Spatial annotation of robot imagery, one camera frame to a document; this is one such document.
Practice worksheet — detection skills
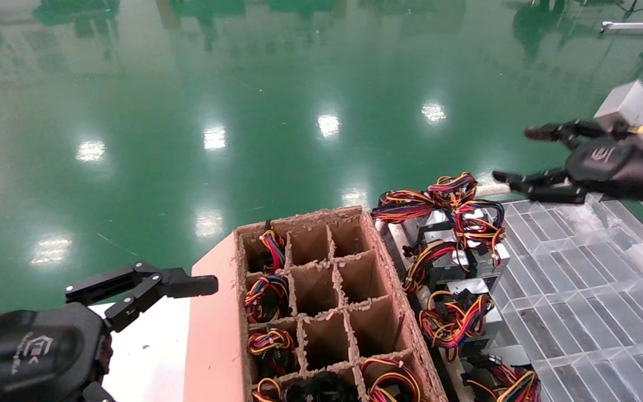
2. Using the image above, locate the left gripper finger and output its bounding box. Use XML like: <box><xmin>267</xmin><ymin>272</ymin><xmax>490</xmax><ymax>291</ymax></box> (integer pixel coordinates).
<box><xmin>104</xmin><ymin>268</ymin><xmax>220</xmax><ymax>334</ymax></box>
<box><xmin>66</xmin><ymin>261</ymin><xmax>161</xmax><ymax>307</ymax></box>

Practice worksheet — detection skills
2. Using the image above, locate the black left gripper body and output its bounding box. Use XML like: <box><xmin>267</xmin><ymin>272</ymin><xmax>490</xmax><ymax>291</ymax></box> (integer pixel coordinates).
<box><xmin>0</xmin><ymin>303</ymin><xmax>117</xmax><ymax>402</ymax></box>

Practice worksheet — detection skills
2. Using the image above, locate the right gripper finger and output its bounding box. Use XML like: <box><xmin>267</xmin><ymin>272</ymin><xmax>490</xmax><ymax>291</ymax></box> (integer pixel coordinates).
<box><xmin>492</xmin><ymin>169</ymin><xmax>588</xmax><ymax>205</ymax></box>
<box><xmin>524</xmin><ymin>119</ymin><xmax>606</xmax><ymax>150</ymax></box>

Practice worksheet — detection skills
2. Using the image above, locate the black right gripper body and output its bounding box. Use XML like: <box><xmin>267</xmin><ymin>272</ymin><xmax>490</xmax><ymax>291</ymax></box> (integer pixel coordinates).
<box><xmin>569</xmin><ymin>133</ymin><xmax>643</xmax><ymax>205</ymax></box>

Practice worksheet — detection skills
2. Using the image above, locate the pink cardboard flap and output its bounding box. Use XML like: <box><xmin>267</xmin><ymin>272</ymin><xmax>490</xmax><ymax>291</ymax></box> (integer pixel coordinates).
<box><xmin>183</xmin><ymin>232</ymin><xmax>244</xmax><ymax>402</ymax></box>

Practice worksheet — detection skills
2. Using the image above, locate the clear plastic divider tray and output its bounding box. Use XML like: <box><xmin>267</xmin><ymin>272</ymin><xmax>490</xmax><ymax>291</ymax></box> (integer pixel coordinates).
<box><xmin>486</xmin><ymin>193</ymin><xmax>643</xmax><ymax>402</ymax></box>

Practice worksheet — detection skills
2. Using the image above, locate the brown cardboard divider box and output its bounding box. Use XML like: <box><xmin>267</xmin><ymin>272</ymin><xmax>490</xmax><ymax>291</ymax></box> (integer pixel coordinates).
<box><xmin>234</xmin><ymin>205</ymin><xmax>449</xmax><ymax>402</ymax></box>

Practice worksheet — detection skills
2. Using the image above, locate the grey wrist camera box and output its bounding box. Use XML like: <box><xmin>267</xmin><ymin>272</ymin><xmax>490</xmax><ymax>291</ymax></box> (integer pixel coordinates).
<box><xmin>594</xmin><ymin>80</ymin><xmax>643</xmax><ymax>136</ymax></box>

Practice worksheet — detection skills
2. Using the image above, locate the wire bundle in second-left cell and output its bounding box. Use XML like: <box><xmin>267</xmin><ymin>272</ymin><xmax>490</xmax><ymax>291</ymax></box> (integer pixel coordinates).
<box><xmin>243</xmin><ymin>274</ymin><xmax>290</xmax><ymax>324</ymax></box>

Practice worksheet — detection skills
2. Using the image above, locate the wire bundle in top-left cell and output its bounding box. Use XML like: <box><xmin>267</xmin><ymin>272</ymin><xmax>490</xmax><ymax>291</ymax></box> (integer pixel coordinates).
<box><xmin>257</xmin><ymin>221</ymin><xmax>289</xmax><ymax>272</ymax></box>

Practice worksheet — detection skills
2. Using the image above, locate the wire bundle in third-left cell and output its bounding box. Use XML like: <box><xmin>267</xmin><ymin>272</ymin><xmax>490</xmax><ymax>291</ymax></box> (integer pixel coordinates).
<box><xmin>246</xmin><ymin>327</ymin><xmax>300</xmax><ymax>376</ymax></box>

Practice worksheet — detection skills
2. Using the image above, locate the white metal floor frame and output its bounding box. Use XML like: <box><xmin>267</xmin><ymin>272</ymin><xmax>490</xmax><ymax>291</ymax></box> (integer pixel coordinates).
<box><xmin>602</xmin><ymin>17</ymin><xmax>643</xmax><ymax>37</ymax></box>

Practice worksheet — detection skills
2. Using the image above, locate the wire bundle in bottom-right cell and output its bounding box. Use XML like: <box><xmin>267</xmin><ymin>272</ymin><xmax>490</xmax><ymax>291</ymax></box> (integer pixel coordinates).
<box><xmin>362</xmin><ymin>357</ymin><xmax>424</xmax><ymax>402</ymax></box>

